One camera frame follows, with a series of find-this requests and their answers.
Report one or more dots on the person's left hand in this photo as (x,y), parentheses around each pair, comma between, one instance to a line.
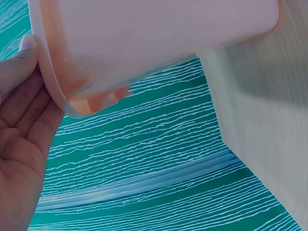
(19,134)

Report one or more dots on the person's left fingers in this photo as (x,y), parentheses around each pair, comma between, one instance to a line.
(26,113)

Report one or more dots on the person's left thumb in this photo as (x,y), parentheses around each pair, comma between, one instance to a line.
(25,51)

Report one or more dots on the white plastic container orange rim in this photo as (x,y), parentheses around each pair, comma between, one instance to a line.
(149,36)

